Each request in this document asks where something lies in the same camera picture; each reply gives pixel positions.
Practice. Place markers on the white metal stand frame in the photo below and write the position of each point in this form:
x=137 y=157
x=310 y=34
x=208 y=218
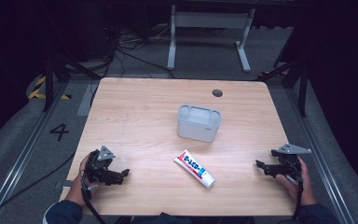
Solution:
x=211 y=20

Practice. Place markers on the black metal stand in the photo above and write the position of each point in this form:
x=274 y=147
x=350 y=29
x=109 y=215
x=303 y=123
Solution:
x=303 y=87
x=48 y=84

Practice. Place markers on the person's right hand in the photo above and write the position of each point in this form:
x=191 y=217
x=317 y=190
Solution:
x=303 y=186

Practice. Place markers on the yellow black hazard tape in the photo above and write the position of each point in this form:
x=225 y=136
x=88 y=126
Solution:
x=37 y=91

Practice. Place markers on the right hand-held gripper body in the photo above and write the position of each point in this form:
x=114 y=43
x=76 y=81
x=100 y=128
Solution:
x=287 y=161

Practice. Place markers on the metal floor rail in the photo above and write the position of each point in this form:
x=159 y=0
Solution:
x=21 y=152
x=320 y=158

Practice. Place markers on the person's left hand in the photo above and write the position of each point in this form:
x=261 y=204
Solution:
x=76 y=186

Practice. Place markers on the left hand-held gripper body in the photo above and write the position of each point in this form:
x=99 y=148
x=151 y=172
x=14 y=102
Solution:
x=99 y=162

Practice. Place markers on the grey plastic organizer box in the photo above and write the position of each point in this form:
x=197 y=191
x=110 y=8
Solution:
x=199 y=124

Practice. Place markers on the white toothpaste tube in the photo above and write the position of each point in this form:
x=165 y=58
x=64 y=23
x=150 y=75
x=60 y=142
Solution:
x=194 y=169

